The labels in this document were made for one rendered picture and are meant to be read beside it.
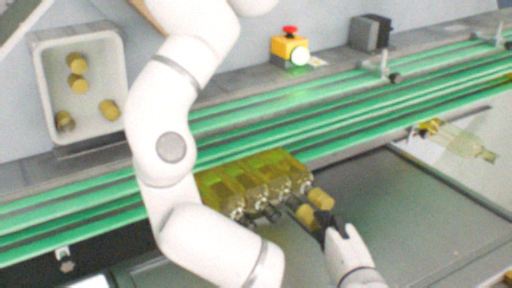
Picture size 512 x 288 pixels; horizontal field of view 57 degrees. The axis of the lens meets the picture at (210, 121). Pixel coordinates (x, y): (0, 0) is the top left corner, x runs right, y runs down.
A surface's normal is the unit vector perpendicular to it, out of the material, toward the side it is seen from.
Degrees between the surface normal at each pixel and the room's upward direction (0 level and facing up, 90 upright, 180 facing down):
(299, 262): 90
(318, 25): 0
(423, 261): 90
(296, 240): 90
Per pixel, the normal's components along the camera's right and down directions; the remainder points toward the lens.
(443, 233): -0.03, -0.88
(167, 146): 0.39, -0.19
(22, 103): 0.48, 0.40
